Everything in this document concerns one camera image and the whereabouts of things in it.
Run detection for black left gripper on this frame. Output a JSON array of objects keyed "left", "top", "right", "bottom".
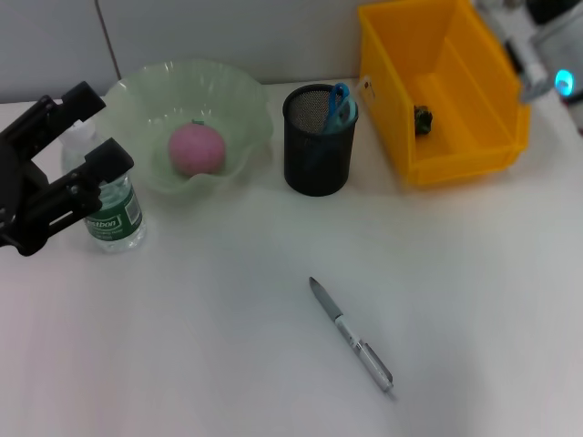
[{"left": 0, "top": 81, "right": 136, "bottom": 258}]

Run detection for clear water bottle green label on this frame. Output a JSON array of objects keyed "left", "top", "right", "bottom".
[{"left": 60, "top": 118, "right": 148, "bottom": 255}]

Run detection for pink peach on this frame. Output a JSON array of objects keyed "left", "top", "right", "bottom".
[{"left": 167, "top": 121, "right": 227, "bottom": 178}]

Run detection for blue scissors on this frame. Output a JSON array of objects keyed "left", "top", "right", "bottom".
[{"left": 303, "top": 82, "right": 359, "bottom": 172}]

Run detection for silver grey pen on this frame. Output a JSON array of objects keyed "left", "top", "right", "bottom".
[{"left": 308, "top": 276, "right": 395, "bottom": 401}]

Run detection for green plastic wrapper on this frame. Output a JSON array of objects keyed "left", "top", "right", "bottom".
[{"left": 413, "top": 104, "right": 435, "bottom": 137}]

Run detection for pale green glass fruit plate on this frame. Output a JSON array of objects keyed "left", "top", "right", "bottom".
[{"left": 97, "top": 57, "right": 275, "bottom": 205}]

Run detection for black mesh pen cup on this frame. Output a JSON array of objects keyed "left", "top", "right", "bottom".
[{"left": 282, "top": 84, "right": 361, "bottom": 198}]

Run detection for yellow plastic storage bin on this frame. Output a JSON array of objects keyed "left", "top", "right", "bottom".
[{"left": 356, "top": 0, "right": 534, "bottom": 188}]

